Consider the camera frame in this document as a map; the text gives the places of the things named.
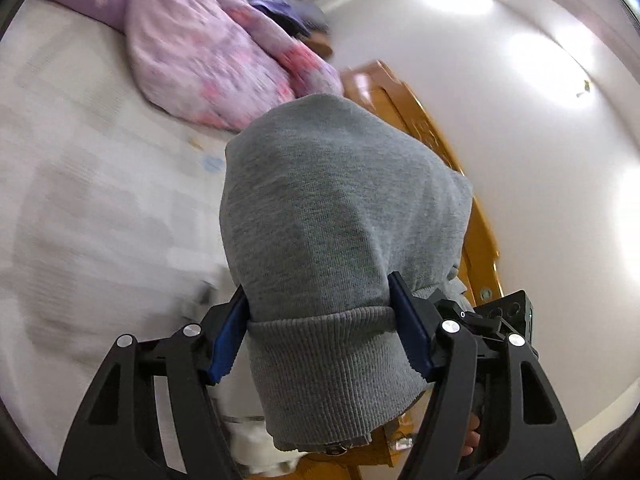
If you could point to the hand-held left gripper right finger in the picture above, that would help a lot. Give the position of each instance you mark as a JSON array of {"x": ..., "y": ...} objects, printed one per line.
[{"x": 412, "y": 332}]

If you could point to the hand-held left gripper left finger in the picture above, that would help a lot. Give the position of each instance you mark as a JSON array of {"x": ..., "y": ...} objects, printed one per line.
[{"x": 227, "y": 341}]

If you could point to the grey hoodie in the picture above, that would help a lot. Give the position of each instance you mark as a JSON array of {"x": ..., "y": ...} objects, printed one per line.
[{"x": 325, "y": 210}]

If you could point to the person's right hand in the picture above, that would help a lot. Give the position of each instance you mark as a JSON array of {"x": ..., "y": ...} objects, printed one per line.
[{"x": 471, "y": 437}]

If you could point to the cream folded sweatshirt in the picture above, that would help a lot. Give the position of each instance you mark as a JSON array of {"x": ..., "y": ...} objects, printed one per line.
[{"x": 257, "y": 452}]

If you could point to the wooden nightstand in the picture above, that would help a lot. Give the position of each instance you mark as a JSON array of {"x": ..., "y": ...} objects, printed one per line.
[{"x": 345, "y": 467}]

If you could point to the wooden bed headboard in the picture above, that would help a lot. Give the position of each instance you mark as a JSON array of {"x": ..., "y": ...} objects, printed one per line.
[{"x": 430, "y": 130}]

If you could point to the bed with floral sheet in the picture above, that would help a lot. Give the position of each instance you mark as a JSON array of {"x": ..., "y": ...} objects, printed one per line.
[{"x": 100, "y": 185}]

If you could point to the purple floral quilt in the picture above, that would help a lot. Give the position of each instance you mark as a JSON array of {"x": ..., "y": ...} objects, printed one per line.
[{"x": 200, "y": 50}]

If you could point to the brown wooden cabinet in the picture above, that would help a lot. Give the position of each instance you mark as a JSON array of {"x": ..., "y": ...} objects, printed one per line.
[{"x": 321, "y": 42}]

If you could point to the dark blue pillow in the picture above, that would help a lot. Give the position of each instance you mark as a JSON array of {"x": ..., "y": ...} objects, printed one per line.
[{"x": 285, "y": 7}]

